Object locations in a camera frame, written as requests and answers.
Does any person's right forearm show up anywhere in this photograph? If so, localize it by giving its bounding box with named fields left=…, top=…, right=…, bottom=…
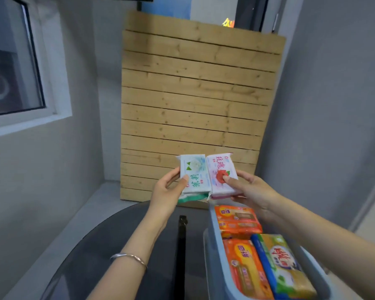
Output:
left=268, top=197, right=375, bottom=300

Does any small orange soap packet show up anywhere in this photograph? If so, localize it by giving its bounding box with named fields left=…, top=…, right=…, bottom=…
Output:
left=214, top=205, right=263, bottom=239

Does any grey framed window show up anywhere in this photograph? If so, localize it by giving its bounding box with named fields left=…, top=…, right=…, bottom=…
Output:
left=0, top=0, right=73, bottom=140

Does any black table leg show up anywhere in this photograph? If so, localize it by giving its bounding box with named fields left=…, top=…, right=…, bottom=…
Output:
left=174, top=215, right=188, bottom=300

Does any grey plastic basket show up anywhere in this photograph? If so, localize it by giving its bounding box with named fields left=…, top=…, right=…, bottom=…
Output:
left=203, top=201, right=333, bottom=300

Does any person's left forearm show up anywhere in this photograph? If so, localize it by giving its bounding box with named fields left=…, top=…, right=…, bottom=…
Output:
left=87, top=212, right=169, bottom=300

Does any white pink soap packet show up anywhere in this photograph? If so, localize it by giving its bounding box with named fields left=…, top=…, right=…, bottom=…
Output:
left=206, top=153, right=242, bottom=200

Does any person's left hand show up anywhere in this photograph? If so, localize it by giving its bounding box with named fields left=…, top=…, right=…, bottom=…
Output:
left=146, top=167, right=189, bottom=224

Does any wooden slat panel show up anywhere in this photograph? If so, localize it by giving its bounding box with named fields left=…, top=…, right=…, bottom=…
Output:
left=120, top=10, right=286, bottom=210

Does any white green soap packet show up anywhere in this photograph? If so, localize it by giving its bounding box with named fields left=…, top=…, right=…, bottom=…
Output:
left=176, top=154, right=212, bottom=204

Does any green blue soap packet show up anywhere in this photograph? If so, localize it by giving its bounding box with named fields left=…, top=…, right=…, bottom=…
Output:
left=251, top=234, right=317, bottom=300

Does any large orange soap packet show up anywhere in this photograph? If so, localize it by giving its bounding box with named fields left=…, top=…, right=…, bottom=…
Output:
left=223, top=239, right=274, bottom=300

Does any person's right hand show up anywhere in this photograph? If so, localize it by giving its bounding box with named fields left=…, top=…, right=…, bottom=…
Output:
left=222, top=170, right=282, bottom=220

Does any silver bracelet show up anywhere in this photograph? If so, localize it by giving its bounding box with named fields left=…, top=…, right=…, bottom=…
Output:
left=110, top=253, right=148, bottom=272

